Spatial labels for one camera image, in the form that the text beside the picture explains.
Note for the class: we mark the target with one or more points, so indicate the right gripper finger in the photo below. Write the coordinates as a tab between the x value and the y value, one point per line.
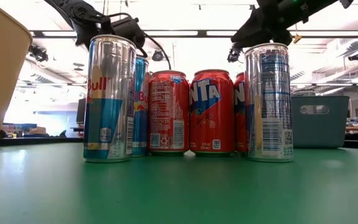
253	31

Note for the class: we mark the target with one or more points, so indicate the red Fanta can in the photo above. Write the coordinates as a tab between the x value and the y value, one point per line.
168	115
211	115
240	118

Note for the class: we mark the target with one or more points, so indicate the white Celsius Arctic Vibe can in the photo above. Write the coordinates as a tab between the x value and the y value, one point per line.
303	92

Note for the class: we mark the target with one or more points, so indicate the silver light-blue Red Bull can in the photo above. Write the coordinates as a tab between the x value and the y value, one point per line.
109	102
269	102

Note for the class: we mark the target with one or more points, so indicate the black ceiling spotlight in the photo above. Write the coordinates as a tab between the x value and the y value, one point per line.
355	56

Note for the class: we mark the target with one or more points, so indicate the teal plastic basket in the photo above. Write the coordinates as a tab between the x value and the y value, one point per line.
320	130

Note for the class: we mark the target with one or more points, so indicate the black overhead rig camera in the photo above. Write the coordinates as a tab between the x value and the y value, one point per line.
157	55
234	55
39	54

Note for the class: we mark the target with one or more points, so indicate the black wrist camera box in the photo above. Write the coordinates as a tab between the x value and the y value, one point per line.
127	29

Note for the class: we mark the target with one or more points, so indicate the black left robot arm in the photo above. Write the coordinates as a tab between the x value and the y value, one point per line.
67	9

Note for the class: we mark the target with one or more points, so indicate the black table edge strip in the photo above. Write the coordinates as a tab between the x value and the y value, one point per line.
17	142

